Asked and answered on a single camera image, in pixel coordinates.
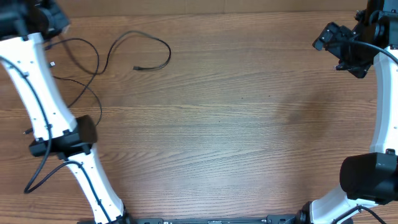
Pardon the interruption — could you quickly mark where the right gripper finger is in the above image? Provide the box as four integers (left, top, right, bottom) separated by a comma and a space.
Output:
312, 22, 340, 51
335, 62, 370, 78

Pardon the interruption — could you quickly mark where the thick black USB-A cable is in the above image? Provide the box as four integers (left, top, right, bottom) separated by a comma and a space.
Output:
58, 30, 172, 76

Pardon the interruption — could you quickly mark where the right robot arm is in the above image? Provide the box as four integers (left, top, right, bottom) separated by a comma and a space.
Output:
266, 0, 397, 224

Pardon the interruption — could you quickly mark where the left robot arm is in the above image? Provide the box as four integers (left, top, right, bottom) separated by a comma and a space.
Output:
1, 1, 133, 223

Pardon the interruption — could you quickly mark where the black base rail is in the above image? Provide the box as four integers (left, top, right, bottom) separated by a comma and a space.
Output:
77, 213, 305, 224

